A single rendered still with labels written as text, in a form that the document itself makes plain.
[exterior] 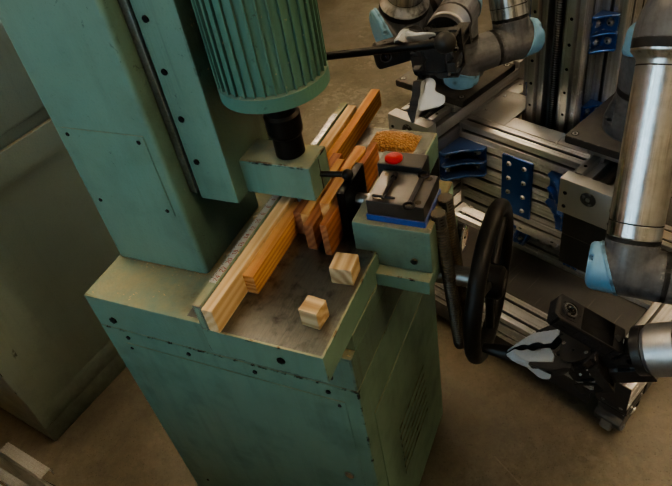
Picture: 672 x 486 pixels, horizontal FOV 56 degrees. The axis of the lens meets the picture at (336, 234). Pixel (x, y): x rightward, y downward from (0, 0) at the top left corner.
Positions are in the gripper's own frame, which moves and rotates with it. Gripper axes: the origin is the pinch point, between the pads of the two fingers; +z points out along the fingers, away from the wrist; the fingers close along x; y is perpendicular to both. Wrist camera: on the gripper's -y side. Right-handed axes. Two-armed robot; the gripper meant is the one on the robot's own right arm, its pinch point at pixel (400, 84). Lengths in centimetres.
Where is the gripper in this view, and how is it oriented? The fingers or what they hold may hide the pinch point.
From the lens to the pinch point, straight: 107.5
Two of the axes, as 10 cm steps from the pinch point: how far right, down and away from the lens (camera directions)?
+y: 8.9, 0.7, -4.5
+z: -3.8, 6.4, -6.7
